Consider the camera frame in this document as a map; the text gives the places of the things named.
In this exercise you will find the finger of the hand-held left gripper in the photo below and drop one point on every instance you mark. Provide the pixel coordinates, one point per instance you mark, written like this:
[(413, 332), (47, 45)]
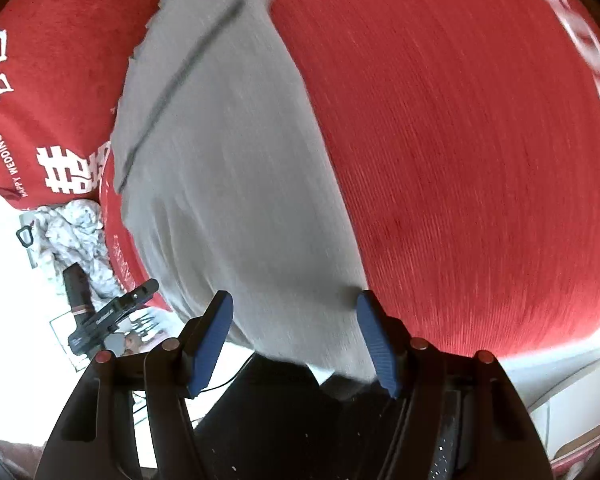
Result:
[(137, 296)]

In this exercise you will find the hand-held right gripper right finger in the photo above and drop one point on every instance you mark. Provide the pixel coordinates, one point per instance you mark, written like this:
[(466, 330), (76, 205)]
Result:
[(377, 345)]

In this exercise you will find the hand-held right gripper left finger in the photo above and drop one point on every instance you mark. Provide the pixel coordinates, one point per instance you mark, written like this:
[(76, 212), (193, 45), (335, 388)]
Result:
[(209, 347)]

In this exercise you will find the grey knit sweater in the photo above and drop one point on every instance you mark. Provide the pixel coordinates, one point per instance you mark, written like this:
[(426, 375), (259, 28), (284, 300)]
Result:
[(230, 185)]

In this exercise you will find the crumpled white floral cloth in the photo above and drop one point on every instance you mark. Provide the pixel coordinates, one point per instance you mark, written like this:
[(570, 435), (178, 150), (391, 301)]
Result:
[(75, 240)]

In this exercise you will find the white furniture edge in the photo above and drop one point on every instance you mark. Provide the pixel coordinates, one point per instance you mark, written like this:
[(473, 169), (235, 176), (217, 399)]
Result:
[(570, 390)]

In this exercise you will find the red printed sofa cover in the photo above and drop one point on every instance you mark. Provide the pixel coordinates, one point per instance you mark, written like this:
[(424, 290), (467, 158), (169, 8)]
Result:
[(455, 160)]

